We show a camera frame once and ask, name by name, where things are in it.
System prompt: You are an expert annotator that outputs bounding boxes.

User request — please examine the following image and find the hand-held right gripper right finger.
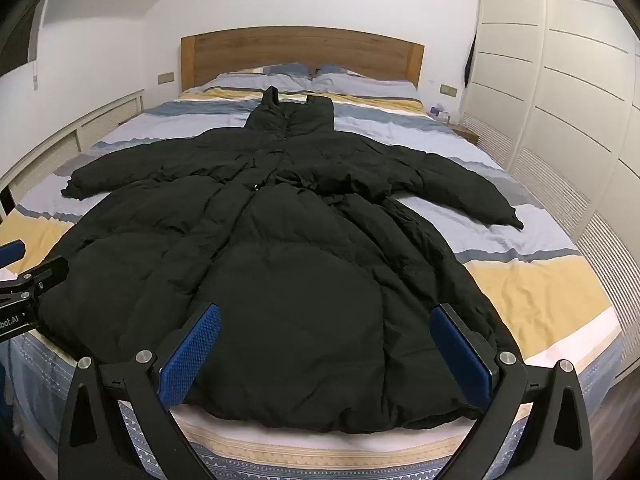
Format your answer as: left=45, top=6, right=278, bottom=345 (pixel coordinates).
left=429, top=302, right=596, bottom=480

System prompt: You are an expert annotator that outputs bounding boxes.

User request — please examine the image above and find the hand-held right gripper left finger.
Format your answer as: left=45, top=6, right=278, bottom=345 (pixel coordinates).
left=56, top=302, right=223, bottom=480

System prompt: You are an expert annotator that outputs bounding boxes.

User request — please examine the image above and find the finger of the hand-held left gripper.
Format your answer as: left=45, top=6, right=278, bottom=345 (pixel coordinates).
left=15, top=256, right=69, bottom=297
left=0, top=239, right=27, bottom=265

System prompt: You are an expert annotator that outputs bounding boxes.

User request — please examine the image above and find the black down coat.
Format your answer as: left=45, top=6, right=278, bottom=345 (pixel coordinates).
left=36, top=86, right=525, bottom=433

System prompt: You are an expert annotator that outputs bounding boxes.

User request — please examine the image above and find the striped duvet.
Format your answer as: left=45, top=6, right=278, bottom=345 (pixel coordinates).
left=0, top=62, right=626, bottom=480

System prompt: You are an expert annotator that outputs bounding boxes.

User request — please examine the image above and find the wooden nightstand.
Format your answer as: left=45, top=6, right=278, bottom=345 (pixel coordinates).
left=447, top=122, right=481, bottom=147

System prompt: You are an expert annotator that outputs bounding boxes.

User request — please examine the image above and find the white wardrobe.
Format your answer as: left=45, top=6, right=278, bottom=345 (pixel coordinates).
left=462, top=0, right=640, bottom=381

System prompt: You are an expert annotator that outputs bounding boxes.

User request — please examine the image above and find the striped pillow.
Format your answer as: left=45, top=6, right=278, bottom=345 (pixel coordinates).
left=311, top=64, right=418, bottom=103
left=216, top=62, right=316, bottom=92

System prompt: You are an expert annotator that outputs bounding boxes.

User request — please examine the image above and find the wooden headboard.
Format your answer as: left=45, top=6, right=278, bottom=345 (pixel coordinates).
left=180, top=26, right=426, bottom=106

